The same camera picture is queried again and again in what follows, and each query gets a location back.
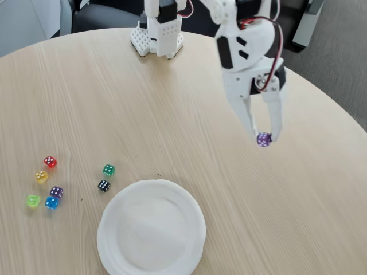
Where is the white paper plate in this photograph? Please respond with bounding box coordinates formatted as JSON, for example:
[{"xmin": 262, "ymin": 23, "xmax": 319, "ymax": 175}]
[{"xmin": 96, "ymin": 179, "xmax": 207, "ymax": 275}]

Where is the grey desk leg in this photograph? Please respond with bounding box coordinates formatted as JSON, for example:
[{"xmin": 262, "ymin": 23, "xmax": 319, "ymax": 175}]
[{"xmin": 292, "ymin": 0, "xmax": 325, "ymax": 52}]

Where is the yellow translucent die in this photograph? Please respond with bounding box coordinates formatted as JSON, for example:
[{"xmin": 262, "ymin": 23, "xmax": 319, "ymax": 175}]
[{"xmin": 34, "ymin": 170, "xmax": 49, "ymax": 184}]

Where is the blue translucent die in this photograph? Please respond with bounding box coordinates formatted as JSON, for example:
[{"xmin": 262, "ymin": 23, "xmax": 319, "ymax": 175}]
[{"xmin": 44, "ymin": 196, "xmax": 59, "ymax": 210}]

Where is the white cabinet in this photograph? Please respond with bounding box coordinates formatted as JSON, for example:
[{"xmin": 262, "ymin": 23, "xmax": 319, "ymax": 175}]
[{"xmin": 0, "ymin": 0, "xmax": 72, "ymax": 57}]

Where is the lime green translucent die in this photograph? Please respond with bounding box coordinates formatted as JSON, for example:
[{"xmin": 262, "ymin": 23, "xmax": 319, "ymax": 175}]
[{"xmin": 26, "ymin": 194, "xmax": 41, "ymax": 209}]

